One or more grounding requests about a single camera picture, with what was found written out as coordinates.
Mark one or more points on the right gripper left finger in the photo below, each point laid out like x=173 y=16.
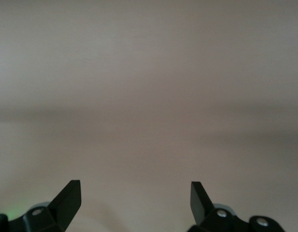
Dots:
x=66 y=205

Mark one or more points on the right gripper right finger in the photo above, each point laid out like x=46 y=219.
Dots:
x=199 y=205

